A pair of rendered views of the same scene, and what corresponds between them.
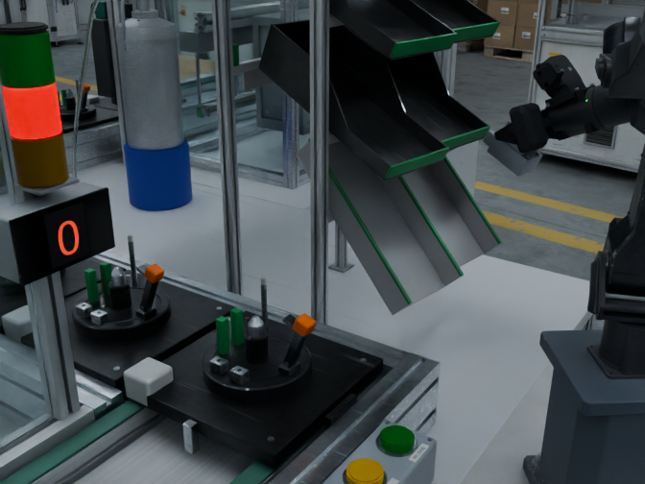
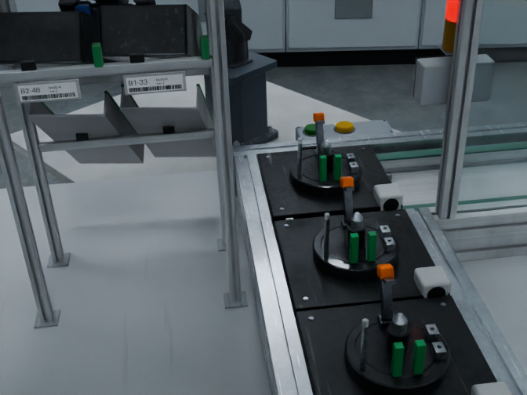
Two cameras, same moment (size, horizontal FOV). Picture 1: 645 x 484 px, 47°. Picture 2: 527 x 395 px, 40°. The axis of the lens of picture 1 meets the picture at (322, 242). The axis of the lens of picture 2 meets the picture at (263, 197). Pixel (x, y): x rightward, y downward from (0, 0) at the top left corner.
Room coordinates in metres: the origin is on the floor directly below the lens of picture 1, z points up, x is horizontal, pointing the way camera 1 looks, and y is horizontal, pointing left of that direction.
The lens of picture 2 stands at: (1.70, 0.94, 1.68)
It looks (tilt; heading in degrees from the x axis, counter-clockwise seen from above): 32 degrees down; 230
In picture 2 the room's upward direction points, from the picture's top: 2 degrees counter-clockwise
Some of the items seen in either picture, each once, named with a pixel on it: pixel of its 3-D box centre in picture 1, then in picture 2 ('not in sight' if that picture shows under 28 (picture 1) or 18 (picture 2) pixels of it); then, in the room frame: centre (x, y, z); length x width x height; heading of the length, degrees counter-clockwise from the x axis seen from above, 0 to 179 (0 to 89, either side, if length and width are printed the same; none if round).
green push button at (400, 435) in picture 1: (396, 442); (313, 131); (0.69, -0.09, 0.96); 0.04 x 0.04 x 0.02
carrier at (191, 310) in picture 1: (119, 291); (356, 233); (0.97, 0.30, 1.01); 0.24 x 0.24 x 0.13; 56
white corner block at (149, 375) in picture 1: (149, 381); (387, 198); (0.80, 0.22, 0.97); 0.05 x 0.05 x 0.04; 56
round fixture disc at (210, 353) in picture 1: (257, 364); (325, 172); (0.82, 0.08, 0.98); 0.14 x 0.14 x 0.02
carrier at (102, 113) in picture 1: (70, 101); not in sight; (2.21, 0.76, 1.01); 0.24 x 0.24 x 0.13; 56
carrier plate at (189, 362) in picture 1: (257, 376); (325, 181); (0.82, 0.08, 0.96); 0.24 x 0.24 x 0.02; 56
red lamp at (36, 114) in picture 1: (33, 108); (463, 2); (0.73, 0.29, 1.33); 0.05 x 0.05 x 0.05
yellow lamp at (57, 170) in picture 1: (40, 157); (459, 33); (0.73, 0.29, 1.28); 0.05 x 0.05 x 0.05
